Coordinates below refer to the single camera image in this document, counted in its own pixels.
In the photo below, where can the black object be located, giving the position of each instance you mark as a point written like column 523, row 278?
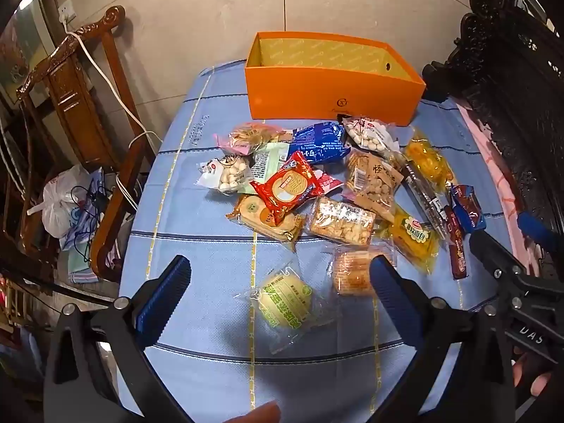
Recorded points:
column 436, row 81

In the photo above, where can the person's right hand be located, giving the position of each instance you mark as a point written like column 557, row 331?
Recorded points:
column 531, row 372

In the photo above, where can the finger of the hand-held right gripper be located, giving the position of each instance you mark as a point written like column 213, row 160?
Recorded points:
column 537, row 230
column 489, row 251

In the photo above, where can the pink cloth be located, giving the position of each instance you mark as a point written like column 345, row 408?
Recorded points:
column 498, row 167

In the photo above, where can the blue snack packet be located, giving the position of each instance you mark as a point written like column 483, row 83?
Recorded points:
column 317, row 141

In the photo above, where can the red round cake packet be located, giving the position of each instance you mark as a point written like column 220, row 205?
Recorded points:
column 286, row 189

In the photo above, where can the pink cookie packet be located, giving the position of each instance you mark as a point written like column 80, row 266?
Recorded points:
column 251, row 136

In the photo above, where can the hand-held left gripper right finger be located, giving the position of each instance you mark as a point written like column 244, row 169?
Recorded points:
column 392, row 302

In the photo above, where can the orange edged rice cake packet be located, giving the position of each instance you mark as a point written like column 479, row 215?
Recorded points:
column 260, row 216

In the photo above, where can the white ball packet red print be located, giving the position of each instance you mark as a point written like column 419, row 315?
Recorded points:
column 370, row 136

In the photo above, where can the carved wooden chair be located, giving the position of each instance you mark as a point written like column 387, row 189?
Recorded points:
column 75, row 92

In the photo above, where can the white plastic bag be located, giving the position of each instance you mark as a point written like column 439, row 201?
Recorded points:
column 59, row 211

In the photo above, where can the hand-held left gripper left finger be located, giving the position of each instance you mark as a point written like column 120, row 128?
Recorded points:
column 163, row 304

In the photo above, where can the blue checked tablecloth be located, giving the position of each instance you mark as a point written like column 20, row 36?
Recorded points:
column 211, row 246

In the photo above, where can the person's left hand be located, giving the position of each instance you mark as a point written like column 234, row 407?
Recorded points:
column 260, row 414

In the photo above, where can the white wall socket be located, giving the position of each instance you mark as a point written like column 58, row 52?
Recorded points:
column 66, row 14

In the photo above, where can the small blue red packet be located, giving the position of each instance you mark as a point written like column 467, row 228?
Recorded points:
column 468, row 209

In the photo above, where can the dark carved wooden furniture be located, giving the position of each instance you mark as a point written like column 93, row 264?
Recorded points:
column 515, row 75

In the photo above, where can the dark red biscuit bar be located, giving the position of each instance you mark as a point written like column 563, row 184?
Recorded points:
column 456, row 251

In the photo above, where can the green white snack packet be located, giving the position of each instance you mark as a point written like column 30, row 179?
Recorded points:
column 268, row 161

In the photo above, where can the orange cardboard box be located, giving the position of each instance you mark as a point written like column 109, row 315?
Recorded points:
column 335, row 92

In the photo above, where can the green label round bread packet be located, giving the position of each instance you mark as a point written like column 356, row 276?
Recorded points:
column 284, row 302

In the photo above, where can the clear square cracker packet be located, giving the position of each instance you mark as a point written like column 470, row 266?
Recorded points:
column 341, row 222

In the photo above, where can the brown cookie packet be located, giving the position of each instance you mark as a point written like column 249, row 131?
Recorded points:
column 374, row 180

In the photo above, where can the clear round cracker packet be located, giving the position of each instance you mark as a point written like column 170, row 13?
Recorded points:
column 350, row 273

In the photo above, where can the white ball packet black print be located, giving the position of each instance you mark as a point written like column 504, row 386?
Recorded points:
column 227, row 178

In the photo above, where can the yellow bread packet with logo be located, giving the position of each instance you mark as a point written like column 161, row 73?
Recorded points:
column 412, row 240

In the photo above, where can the folded striped cloth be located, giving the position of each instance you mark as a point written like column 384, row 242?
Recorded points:
column 81, row 268

